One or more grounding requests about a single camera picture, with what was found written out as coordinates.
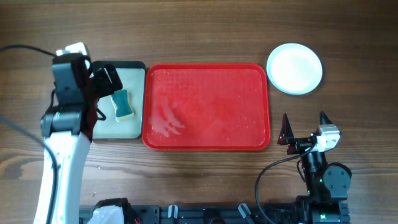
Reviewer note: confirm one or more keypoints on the red plastic tray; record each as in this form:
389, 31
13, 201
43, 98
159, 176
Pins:
206, 107

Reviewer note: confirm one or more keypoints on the light blue plate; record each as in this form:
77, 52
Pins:
270, 75

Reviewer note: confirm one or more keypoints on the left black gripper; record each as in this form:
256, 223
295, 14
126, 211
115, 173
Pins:
109, 79

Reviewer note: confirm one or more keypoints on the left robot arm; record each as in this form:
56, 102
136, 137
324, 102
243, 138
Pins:
67, 128

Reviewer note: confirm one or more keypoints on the black water tray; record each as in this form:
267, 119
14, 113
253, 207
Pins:
132, 75

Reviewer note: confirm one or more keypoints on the green yellow sponge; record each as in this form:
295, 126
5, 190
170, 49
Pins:
122, 106

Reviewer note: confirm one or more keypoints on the white plate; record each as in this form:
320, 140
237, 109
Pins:
296, 68

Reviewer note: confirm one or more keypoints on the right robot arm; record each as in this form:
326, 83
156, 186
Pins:
327, 183

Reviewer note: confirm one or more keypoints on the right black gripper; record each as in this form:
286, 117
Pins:
286, 137

